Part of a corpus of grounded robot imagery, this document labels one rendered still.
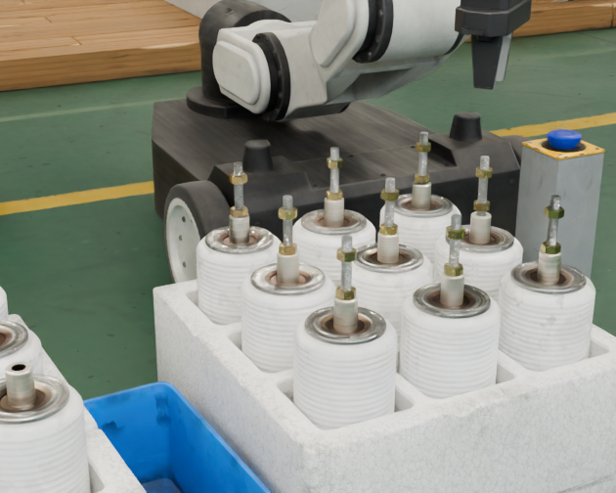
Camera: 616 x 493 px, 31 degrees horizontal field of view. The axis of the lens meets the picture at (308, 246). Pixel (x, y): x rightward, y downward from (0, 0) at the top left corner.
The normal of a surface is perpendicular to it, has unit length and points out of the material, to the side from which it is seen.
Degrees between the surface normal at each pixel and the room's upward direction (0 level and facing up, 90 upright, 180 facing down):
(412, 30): 106
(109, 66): 90
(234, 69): 90
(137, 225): 0
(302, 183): 45
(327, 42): 90
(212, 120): 0
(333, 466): 90
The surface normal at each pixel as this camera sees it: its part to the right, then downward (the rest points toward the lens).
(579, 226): 0.47, 0.34
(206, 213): 0.23, -0.53
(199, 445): -0.87, 0.15
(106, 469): 0.00, -0.92
